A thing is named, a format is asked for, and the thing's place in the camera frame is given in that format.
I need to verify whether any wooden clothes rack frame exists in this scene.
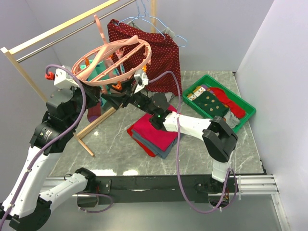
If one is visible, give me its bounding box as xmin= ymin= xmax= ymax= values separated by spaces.
xmin=0 ymin=0 xmax=157 ymax=158

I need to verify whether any blue wire hanger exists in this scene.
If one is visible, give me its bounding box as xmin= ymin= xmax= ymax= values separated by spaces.
xmin=116 ymin=0 xmax=188 ymax=48

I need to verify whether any grey sock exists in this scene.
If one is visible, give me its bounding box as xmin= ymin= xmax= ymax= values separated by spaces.
xmin=224 ymin=110 xmax=240 ymax=128

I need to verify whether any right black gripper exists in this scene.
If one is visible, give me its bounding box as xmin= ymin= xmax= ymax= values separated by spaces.
xmin=101 ymin=77 xmax=155 ymax=116

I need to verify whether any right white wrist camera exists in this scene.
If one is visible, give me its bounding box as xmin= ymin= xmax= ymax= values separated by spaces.
xmin=134 ymin=69 xmax=149 ymax=94

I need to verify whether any dark red dotted cloth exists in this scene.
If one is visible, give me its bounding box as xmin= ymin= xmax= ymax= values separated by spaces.
xmin=107 ymin=19 xmax=182 ymax=96

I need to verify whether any snowman pattern sock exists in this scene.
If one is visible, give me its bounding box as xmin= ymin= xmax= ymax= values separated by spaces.
xmin=187 ymin=86 xmax=206 ymax=101

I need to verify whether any pink round clip hanger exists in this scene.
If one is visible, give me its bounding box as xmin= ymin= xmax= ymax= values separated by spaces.
xmin=72 ymin=15 xmax=152 ymax=94

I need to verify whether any red sock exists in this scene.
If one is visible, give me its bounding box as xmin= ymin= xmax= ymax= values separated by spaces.
xmin=210 ymin=87 xmax=246 ymax=119

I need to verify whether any metal hanging rod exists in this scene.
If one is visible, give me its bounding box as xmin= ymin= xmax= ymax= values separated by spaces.
xmin=17 ymin=0 xmax=135 ymax=63

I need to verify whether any dark green dotted sock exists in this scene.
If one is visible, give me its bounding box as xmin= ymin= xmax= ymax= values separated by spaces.
xmin=192 ymin=91 xmax=229 ymax=118

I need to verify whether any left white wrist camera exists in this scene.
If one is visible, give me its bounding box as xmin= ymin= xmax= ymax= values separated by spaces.
xmin=45 ymin=68 xmax=78 ymax=89

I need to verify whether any black base beam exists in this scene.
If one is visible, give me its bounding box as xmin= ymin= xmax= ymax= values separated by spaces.
xmin=88 ymin=174 xmax=223 ymax=203

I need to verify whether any teal hanging sock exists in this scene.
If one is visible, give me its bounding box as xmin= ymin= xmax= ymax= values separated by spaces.
xmin=80 ymin=60 xmax=110 ymax=107

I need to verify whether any grey cloth under dress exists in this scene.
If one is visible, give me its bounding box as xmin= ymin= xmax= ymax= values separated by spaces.
xmin=164 ymin=92 xmax=175 ymax=103

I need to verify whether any green plastic tray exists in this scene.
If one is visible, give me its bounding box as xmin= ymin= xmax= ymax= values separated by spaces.
xmin=182 ymin=75 xmax=256 ymax=132

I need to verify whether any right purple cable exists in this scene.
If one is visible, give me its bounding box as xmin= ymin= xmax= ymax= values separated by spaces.
xmin=146 ymin=70 xmax=239 ymax=214

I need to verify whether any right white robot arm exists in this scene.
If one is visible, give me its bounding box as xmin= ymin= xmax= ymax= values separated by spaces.
xmin=103 ymin=88 xmax=238 ymax=192

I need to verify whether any maroon purple hanging sock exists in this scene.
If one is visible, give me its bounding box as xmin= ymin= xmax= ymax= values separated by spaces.
xmin=87 ymin=101 xmax=101 ymax=123

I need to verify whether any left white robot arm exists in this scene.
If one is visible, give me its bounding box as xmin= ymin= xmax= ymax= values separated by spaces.
xmin=0 ymin=85 xmax=101 ymax=231

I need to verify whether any red folded towel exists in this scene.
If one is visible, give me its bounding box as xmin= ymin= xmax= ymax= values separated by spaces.
xmin=127 ymin=125 xmax=156 ymax=157

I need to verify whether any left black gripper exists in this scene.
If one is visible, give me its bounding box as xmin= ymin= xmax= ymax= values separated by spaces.
xmin=68 ymin=78 xmax=102 ymax=129

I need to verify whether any grey folded towel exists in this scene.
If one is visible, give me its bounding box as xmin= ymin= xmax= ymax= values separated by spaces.
xmin=132 ymin=130 xmax=178 ymax=159

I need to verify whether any white blue hanging sock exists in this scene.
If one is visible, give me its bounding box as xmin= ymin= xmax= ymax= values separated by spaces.
xmin=115 ymin=49 xmax=125 ymax=74

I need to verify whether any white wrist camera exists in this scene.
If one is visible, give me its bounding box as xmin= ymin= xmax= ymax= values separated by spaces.
xmin=45 ymin=68 xmax=78 ymax=89
xmin=134 ymin=69 xmax=149 ymax=94

